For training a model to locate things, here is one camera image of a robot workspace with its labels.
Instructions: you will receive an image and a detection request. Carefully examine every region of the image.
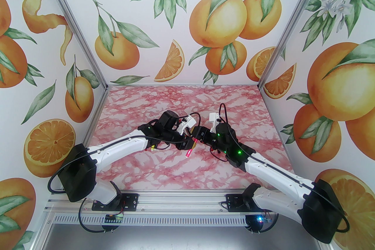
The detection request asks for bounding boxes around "pink highlighter pen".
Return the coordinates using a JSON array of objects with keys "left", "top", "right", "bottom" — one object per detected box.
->
[{"left": 186, "top": 139, "right": 197, "bottom": 157}]

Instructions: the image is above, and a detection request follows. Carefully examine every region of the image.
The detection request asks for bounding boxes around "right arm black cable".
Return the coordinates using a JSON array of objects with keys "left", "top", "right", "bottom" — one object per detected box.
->
[{"left": 209, "top": 103, "right": 350, "bottom": 233}]

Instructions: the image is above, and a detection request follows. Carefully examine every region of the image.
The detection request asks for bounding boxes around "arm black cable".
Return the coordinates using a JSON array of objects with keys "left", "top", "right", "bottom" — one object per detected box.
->
[
  {"left": 48, "top": 113, "right": 202, "bottom": 193},
  {"left": 209, "top": 103, "right": 350, "bottom": 233}
]

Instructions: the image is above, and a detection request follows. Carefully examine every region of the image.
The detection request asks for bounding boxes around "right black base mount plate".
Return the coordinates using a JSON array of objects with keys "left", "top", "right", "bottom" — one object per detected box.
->
[{"left": 226, "top": 194, "right": 265, "bottom": 212}]

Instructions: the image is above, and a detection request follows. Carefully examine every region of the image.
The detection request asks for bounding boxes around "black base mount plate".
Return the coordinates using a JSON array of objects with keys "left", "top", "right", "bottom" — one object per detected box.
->
[
  {"left": 226, "top": 194, "right": 265, "bottom": 212},
  {"left": 92, "top": 193, "right": 139, "bottom": 211}
]

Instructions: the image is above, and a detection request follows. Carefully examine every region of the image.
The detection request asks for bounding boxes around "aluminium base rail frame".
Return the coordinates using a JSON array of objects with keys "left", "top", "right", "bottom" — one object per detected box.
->
[{"left": 44, "top": 173, "right": 321, "bottom": 227}]

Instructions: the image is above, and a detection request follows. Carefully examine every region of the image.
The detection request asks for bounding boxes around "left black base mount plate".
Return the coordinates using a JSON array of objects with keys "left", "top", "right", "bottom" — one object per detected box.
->
[{"left": 92, "top": 193, "right": 139, "bottom": 211}]

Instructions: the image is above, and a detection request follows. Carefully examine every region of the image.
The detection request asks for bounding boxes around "slotted grey cable duct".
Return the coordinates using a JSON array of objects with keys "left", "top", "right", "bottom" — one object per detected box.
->
[{"left": 54, "top": 215, "right": 249, "bottom": 225}]

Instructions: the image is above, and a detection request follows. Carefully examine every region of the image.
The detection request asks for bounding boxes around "right base black cable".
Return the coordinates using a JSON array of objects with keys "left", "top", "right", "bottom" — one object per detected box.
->
[{"left": 246, "top": 212, "right": 278, "bottom": 234}]

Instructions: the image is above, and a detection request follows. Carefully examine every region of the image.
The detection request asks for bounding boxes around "base black cable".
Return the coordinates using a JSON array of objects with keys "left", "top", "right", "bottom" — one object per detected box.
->
[
  {"left": 246, "top": 212, "right": 278, "bottom": 234},
  {"left": 78, "top": 196, "right": 123, "bottom": 234}
]

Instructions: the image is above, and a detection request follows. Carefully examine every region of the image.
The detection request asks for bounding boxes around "aluminium frame post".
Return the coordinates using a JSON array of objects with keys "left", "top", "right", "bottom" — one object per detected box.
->
[
  {"left": 31, "top": 0, "right": 109, "bottom": 91},
  {"left": 257, "top": 0, "right": 343, "bottom": 90}
]

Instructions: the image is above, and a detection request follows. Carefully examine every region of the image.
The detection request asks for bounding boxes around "left base black cable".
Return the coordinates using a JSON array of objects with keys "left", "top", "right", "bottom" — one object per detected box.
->
[{"left": 78, "top": 196, "right": 123, "bottom": 234}]

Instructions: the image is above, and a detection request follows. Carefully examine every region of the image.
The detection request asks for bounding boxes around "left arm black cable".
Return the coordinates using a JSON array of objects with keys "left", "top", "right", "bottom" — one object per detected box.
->
[{"left": 48, "top": 113, "right": 202, "bottom": 193}]

